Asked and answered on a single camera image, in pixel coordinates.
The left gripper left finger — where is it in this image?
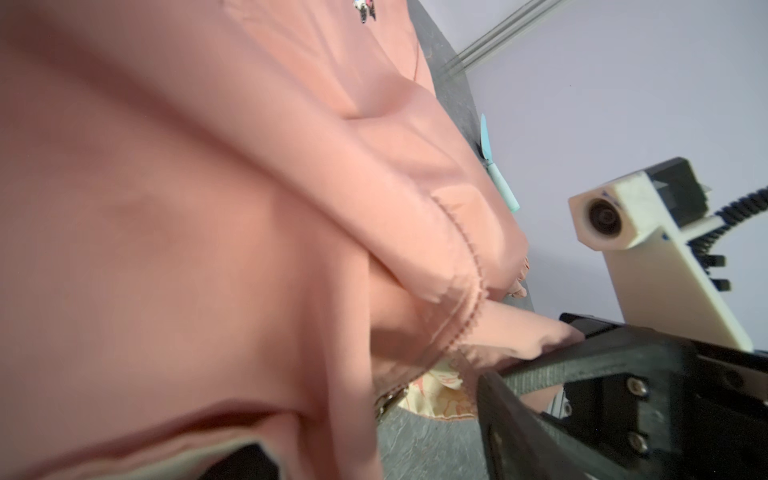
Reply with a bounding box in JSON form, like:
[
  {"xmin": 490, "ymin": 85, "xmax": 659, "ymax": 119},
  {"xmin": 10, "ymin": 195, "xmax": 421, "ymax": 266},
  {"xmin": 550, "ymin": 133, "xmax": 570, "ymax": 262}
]
[{"xmin": 199, "ymin": 444, "xmax": 280, "ymax": 480}]

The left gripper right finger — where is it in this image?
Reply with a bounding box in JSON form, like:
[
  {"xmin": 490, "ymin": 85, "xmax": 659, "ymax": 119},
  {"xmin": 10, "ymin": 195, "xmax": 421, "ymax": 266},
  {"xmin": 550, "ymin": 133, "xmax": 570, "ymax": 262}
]
[{"xmin": 476, "ymin": 372, "xmax": 586, "ymax": 480}]

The teal plastic trowel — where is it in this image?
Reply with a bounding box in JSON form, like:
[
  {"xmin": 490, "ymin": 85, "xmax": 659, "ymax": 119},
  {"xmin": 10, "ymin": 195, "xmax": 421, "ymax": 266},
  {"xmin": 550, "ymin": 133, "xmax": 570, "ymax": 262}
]
[{"xmin": 480, "ymin": 114, "xmax": 520, "ymax": 213}]

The pink zip jacket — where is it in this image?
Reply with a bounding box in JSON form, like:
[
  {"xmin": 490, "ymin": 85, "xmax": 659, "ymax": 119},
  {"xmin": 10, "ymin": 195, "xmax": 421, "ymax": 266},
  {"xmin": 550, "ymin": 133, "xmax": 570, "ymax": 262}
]
[{"xmin": 1, "ymin": 1, "xmax": 582, "ymax": 479}]

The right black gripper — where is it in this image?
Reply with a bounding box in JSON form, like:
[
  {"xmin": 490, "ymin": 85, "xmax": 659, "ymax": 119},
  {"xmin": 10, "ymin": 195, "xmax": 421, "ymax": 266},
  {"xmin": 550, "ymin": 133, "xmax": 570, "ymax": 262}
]
[{"xmin": 501, "ymin": 313, "xmax": 767, "ymax": 479}]

